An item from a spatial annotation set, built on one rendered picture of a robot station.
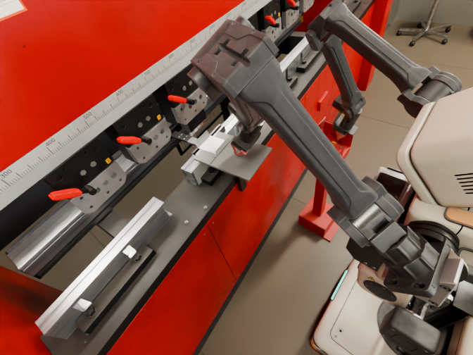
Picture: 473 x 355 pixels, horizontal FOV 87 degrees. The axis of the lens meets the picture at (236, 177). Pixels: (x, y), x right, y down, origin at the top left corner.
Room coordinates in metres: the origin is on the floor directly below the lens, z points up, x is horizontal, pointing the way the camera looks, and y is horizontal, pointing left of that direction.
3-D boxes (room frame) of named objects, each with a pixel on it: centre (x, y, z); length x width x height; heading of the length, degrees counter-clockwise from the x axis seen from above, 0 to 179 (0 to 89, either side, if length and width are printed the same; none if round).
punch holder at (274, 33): (1.24, -0.31, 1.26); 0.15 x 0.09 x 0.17; 135
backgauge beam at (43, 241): (1.33, 0.03, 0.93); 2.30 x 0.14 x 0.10; 135
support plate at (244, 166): (0.73, -0.01, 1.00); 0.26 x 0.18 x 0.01; 45
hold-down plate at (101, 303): (0.36, 0.48, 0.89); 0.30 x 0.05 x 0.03; 135
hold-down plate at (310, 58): (1.50, -0.65, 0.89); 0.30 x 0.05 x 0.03; 135
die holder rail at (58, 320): (0.44, 0.48, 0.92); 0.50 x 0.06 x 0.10; 135
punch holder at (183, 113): (0.81, 0.11, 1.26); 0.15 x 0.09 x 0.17; 135
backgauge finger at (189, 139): (0.94, 0.22, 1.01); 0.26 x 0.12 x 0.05; 45
